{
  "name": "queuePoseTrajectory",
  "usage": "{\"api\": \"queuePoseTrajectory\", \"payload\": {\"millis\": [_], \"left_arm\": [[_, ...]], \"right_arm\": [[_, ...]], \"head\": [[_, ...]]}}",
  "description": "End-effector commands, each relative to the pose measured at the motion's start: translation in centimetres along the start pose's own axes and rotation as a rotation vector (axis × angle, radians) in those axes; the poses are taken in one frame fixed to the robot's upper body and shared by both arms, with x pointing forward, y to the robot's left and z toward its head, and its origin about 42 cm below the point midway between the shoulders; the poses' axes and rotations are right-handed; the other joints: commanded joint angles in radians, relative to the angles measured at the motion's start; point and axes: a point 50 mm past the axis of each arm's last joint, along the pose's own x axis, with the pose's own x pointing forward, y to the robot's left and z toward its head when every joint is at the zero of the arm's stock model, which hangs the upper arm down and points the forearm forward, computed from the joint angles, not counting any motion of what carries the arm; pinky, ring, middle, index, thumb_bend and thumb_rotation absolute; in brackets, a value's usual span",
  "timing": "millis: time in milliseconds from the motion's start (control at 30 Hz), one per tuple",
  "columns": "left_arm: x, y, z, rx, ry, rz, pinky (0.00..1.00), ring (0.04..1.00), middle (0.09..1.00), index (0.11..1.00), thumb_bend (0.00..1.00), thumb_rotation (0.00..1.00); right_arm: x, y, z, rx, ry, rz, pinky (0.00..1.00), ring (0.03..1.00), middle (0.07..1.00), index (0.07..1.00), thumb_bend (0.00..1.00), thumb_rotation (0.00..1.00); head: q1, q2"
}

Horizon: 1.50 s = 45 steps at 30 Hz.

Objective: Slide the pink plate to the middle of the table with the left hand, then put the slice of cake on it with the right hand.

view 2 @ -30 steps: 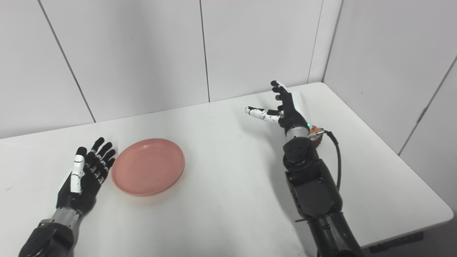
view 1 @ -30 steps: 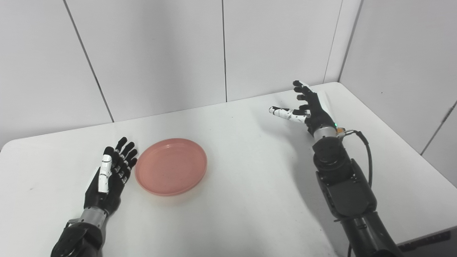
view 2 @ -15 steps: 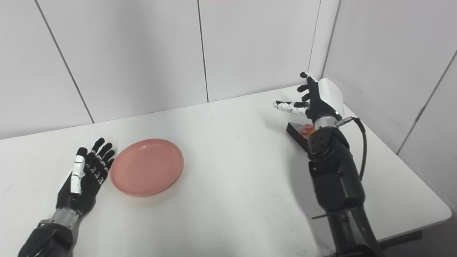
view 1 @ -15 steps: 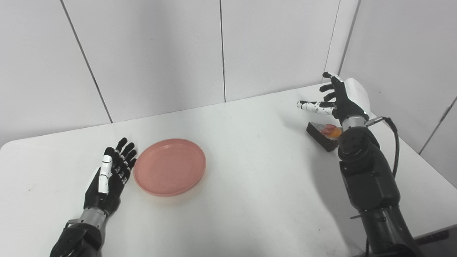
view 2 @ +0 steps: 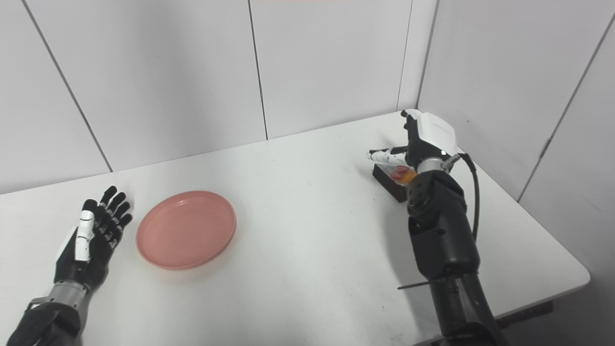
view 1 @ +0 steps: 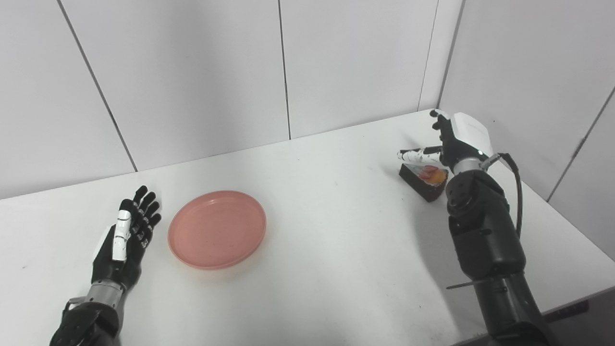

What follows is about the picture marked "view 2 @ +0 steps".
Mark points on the black and white left hand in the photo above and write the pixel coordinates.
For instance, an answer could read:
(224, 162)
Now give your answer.
(98, 240)

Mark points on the black and white right hand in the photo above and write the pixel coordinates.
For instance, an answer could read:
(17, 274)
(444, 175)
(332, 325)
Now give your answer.
(430, 137)

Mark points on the pink round plate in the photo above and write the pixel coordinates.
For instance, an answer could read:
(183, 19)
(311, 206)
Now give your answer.
(185, 230)

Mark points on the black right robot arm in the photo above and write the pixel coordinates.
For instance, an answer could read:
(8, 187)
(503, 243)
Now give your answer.
(442, 240)

